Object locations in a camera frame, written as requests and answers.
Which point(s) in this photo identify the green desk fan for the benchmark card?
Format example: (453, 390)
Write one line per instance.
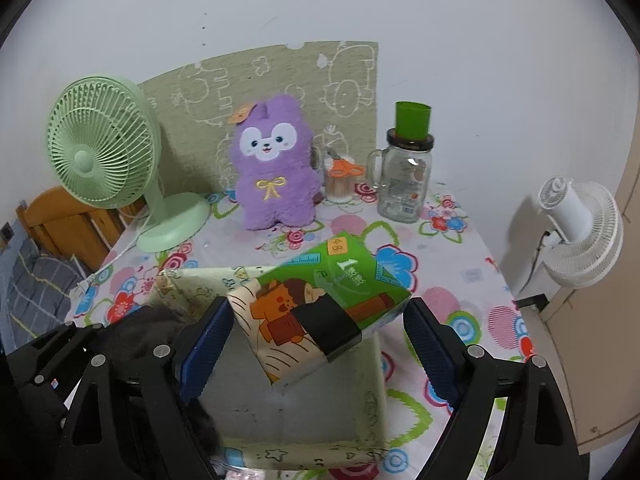
(85, 160)

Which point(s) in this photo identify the clear cotton swab container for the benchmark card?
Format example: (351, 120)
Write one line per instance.
(340, 187)

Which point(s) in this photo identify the white circulator fan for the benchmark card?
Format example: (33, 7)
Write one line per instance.
(590, 240)

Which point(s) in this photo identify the green cartoon tissue packet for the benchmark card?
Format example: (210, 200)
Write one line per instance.
(320, 280)

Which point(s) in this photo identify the grey plaid pillow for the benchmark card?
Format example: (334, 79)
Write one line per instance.
(40, 280)

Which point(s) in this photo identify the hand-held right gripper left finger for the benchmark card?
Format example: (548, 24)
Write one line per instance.
(207, 350)

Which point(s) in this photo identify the purple plush toy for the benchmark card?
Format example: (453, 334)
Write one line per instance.
(275, 195)

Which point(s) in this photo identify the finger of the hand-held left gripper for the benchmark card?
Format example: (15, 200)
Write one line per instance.
(55, 347)

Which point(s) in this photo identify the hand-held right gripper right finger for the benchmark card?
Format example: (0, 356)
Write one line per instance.
(432, 355)

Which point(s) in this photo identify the green plastic cup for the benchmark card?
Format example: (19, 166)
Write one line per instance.
(412, 120)

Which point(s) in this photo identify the wall socket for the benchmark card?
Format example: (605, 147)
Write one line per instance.
(6, 234)

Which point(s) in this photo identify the green elephant print mat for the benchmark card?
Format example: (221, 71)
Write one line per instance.
(300, 75)

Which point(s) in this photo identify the cartoon print fabric storage box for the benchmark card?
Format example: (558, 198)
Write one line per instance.
(250, 400)

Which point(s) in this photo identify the glass jar mug with lid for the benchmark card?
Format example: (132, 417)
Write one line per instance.
(400, 185)

